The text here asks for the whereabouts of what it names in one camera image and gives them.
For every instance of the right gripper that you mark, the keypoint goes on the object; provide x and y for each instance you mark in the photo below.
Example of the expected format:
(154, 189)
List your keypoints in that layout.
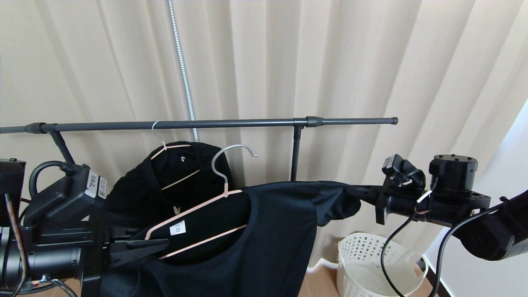
(404, 206)

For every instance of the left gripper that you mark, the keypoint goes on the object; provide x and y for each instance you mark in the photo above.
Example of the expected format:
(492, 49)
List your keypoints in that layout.
(93, 255)

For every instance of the black shorts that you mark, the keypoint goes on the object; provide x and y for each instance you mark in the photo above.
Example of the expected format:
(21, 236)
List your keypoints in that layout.
(132, 194)

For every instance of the pink clothes hanger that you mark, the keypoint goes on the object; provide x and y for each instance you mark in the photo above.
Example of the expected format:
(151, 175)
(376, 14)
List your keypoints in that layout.
(181, 179)
(194, 209)

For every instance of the black garment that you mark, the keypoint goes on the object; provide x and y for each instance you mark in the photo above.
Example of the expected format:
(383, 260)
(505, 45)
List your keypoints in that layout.
(272, 239)

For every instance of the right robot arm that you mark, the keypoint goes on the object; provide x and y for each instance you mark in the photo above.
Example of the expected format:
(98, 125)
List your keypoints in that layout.
(453, 173)

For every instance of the white laundry basket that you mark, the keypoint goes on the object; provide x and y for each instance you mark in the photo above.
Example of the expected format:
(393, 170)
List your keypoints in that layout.
(363, 272)

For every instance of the black clothes rack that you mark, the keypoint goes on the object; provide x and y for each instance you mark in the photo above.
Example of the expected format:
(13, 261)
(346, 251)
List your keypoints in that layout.
(227, 123)

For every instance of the beige curtain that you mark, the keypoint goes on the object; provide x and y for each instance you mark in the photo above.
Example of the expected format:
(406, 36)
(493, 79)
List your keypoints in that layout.
(330, 62)

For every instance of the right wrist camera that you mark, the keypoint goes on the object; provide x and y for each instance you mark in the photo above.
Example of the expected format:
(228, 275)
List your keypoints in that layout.
(402, 171)

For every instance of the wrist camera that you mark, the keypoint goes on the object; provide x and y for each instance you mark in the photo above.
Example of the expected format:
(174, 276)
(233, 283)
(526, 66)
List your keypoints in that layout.
(402, 171)
(62, 198)

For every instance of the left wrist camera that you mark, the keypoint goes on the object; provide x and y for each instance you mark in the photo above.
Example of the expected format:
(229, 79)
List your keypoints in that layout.
(62, 198)

